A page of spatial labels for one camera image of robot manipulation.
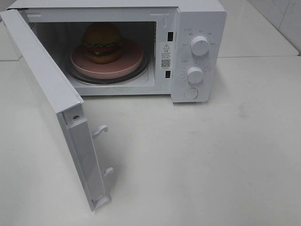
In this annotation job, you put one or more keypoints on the white microwave oven body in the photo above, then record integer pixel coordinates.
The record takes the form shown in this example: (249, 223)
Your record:
(164, 29)

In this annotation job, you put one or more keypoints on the white microwave door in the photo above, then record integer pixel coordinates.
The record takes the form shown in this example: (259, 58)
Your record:
(61, 106)

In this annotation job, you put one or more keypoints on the white rotary knob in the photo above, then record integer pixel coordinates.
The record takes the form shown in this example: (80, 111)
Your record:
(195, 75)
(199, 45)

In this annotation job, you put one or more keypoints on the pink round plate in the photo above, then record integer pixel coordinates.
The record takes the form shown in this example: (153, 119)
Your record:
(130, 59)

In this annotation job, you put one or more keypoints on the lower white rotary knob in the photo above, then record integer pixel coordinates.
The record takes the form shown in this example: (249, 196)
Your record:
(195, 75)

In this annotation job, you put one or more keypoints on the glass microwave turntable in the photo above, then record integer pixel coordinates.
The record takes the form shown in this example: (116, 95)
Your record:
(71, 71)

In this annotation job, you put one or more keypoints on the upper white rotary knob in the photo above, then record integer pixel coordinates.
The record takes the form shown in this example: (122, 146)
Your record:
(199, 45)

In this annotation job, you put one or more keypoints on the burger with lettuce and tomato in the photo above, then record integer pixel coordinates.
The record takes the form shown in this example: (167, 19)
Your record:
(103, 42)

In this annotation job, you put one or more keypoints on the round white door button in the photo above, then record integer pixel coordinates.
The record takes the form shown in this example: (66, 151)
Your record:
(191, 93)

